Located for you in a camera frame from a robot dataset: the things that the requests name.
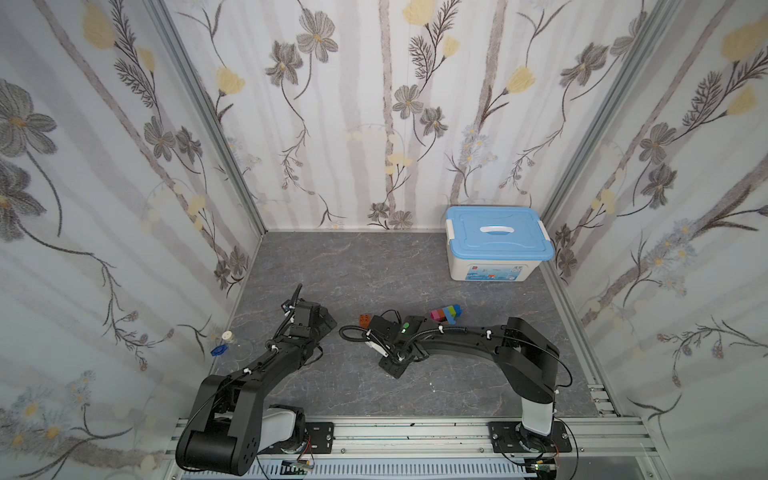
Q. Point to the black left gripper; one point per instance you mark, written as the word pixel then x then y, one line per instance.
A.
pixel 313 327

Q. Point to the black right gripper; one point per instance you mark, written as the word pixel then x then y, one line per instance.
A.
pixel 391 346

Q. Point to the light blue long brick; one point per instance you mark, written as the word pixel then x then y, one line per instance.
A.
pixel 449 321

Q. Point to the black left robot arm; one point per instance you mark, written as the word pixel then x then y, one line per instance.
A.
pixel 229 423

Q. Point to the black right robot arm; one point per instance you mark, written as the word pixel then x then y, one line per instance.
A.
pixel 529 362

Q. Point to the clear bottle white cap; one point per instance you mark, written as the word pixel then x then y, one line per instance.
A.
pixel 238 349

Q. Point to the clear bottle blue cap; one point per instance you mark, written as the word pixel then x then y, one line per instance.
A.
pixel 221 351

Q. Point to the blue lid storage box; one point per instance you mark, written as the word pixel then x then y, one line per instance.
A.
pixel 495 243

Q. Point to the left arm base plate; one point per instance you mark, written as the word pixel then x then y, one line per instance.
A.
pixel 316 438

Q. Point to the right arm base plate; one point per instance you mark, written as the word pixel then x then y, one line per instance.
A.
pixel 511 437

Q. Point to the white perforated cable tray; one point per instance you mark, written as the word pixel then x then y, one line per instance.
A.
pixel 382 468

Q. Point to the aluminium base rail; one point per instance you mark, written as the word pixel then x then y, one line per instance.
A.
pixel 427 437

